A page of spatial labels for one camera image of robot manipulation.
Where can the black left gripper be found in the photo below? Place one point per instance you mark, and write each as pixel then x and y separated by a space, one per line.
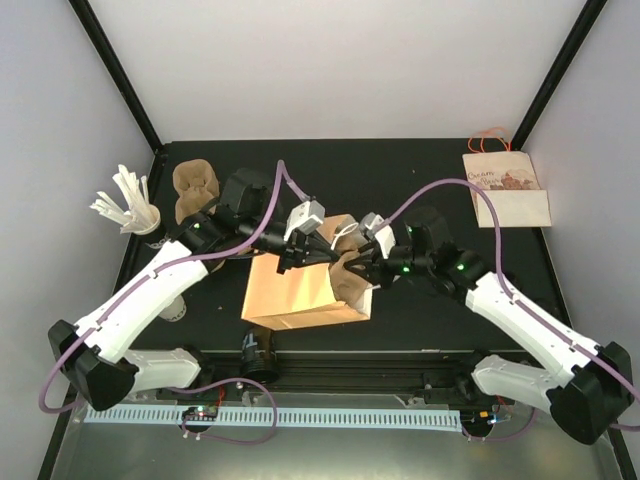
pixel 308 249

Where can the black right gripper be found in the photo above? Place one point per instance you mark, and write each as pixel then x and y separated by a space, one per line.
pixel 378 274

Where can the brown paper takeout bag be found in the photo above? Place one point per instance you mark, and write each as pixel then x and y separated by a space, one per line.
pixel 313 296

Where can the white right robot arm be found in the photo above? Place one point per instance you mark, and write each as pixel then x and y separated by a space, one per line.
pixel 583 385

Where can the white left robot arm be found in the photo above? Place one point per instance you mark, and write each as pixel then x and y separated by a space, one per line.
pixel 95 354

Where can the white paper coffee cup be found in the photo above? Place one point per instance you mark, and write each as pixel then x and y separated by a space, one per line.
pixel 174 311

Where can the stack of black cup lids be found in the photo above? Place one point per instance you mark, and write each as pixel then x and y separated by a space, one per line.
pixel 258 357

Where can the stack of pulp cup carriers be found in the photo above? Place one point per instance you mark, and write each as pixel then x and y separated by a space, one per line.
pixel 196 184

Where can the cup of white wrapped stirrers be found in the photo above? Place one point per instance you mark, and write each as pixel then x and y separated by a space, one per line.
pixel 140 217

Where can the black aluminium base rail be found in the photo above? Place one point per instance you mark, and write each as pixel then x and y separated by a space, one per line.
pixel 433 377

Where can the printed paper bag orange handles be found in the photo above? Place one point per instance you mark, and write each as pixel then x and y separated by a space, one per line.
pixel 508 178

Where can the light blue cable duct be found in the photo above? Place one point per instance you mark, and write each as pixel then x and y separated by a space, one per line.
pixel 233 416

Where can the black left frame post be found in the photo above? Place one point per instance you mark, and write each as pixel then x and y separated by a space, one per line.
pixel 103 47

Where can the black frame post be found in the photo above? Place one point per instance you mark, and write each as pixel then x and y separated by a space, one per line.
pixel 103 47
pixel 572 44

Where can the black right frame post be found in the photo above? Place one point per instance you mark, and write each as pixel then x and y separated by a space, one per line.
pixel 572 44

